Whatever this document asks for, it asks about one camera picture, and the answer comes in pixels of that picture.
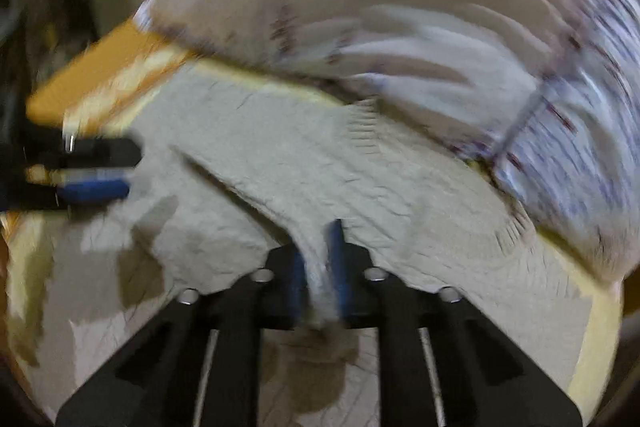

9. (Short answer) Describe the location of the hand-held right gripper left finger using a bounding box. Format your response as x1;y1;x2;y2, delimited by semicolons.
55;246;310;427

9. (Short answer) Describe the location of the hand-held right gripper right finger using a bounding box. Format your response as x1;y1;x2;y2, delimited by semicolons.
324;219;584;427

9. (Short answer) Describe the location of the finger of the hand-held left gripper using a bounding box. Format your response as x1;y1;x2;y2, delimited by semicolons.
22;136;145;172
27;178;132;210

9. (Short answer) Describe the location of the grey knitted sweater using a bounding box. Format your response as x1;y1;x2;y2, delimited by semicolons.
30;67;601;427

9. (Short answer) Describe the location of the yellow patterned bed sheet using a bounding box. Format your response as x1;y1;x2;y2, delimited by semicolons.
0;57;626;424

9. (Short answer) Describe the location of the wooden bed frame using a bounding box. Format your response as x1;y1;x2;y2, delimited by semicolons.
25;19;197;134

